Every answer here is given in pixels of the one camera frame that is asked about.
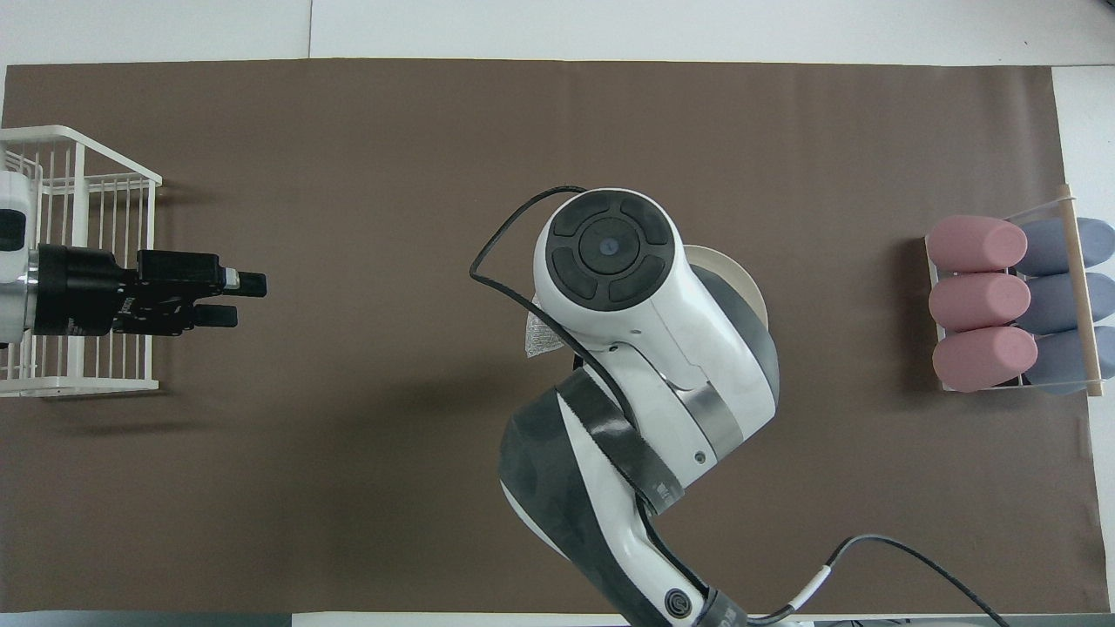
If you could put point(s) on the cup rack with wooden rod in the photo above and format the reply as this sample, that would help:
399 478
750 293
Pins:
1076 270

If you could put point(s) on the brown table mat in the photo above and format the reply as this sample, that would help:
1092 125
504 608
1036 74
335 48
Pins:
348 174

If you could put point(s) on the blue plastic cup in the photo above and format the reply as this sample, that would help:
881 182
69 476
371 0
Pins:
1050 305
1058 361
1045 248

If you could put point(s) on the silver mesh sponge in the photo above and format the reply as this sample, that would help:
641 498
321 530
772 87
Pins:
540 335

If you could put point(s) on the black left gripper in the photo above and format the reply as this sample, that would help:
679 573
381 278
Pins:
78 292

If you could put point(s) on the cream round plate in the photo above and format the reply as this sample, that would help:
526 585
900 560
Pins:
732 266

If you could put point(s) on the pink plastic cup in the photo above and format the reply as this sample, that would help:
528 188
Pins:
967 303
967 244
976 361

